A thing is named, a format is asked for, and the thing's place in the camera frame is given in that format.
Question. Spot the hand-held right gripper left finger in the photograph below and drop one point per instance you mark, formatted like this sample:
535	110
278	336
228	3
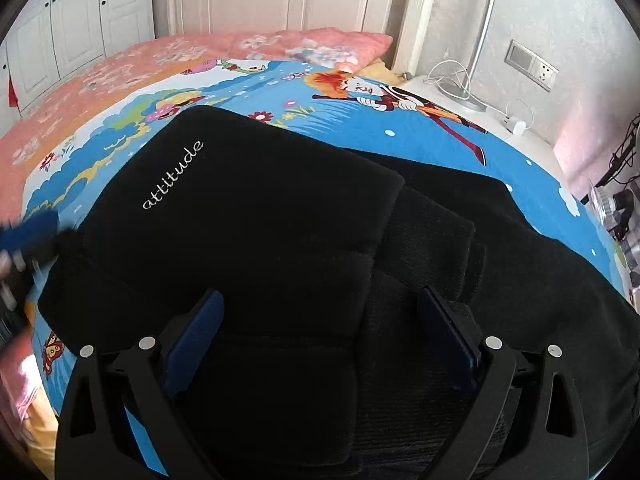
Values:
200	340

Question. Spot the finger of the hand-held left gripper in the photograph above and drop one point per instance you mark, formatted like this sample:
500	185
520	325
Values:
30	232

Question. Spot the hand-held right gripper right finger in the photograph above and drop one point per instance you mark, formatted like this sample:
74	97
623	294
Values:
450	340

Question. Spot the black pants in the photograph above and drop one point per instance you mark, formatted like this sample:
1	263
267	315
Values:
275	220

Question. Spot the pink floral quilt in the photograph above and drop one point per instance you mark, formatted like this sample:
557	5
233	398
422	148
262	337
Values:
100	75

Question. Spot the white nightstand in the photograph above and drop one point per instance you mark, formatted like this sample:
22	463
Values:
525	156

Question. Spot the clear plastic object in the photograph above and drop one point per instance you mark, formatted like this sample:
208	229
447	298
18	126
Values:
605	206

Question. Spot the blue cartoon printed blanket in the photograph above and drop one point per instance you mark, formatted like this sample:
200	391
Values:
425	135

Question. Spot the white wardrobe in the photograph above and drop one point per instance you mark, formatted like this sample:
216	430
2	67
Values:
75	25

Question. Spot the white plug adapter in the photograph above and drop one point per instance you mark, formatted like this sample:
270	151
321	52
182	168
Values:
517	126

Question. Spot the yellow pillow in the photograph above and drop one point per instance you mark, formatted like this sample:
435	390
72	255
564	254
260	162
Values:
380	71

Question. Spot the silver desk lamp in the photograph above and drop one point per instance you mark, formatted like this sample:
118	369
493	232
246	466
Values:
480	35

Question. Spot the grey wall socket panel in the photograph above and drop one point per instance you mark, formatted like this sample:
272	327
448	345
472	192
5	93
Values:
530	65

